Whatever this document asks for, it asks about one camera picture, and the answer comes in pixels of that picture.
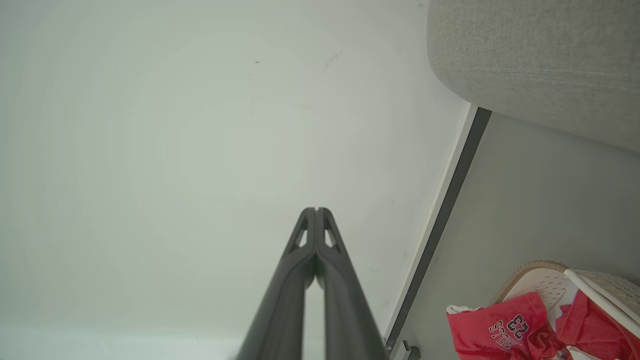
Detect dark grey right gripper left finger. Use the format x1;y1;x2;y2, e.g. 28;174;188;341
235;207;318;360

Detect white and black baseboard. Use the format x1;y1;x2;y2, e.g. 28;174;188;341
382;104;493;360

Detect white perforated laundry basket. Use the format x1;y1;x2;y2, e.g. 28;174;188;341
492;260;640;360

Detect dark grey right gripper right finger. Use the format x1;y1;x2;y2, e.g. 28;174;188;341
316;207;390;360

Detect red garment with white stripe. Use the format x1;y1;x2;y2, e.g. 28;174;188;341
555;289;640;360

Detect red jersey with number 23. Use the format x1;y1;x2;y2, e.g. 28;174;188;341
446;291;568;360

